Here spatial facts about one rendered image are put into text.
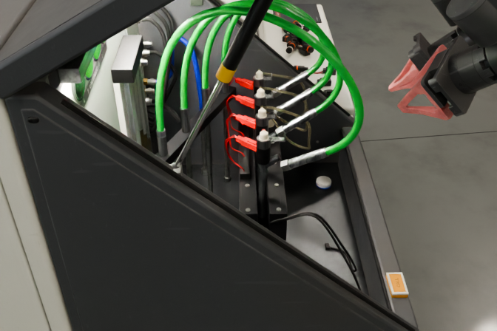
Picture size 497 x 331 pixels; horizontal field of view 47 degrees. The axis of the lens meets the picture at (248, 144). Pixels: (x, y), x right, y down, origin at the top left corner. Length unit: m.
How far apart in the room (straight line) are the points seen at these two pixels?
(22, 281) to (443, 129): 2.71
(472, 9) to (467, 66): 0.10
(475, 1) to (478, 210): 2.18
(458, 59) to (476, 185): 2.21
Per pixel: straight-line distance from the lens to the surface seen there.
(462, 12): 0.71
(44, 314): 0.98
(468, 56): 0.78
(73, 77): 0.77
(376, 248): 1.19
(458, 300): 2.43
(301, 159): 1.02
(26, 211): 0.81
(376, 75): 3.74
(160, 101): 1.07
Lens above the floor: 1.79
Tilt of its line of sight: 36 degrees down
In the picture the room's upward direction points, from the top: straight up
